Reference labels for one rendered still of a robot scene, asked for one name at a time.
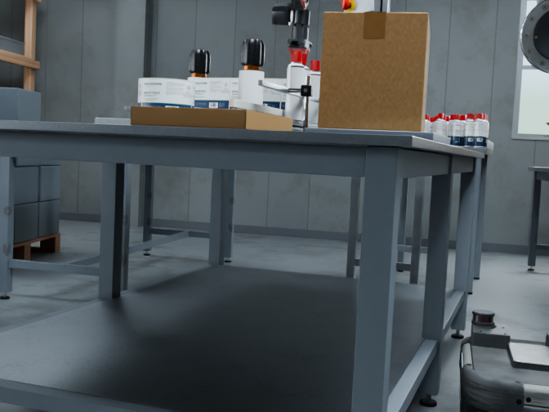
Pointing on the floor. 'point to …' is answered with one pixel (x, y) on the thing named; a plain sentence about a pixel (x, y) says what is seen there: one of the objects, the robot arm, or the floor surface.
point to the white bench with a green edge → (98, 253)
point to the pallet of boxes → (33, 183)
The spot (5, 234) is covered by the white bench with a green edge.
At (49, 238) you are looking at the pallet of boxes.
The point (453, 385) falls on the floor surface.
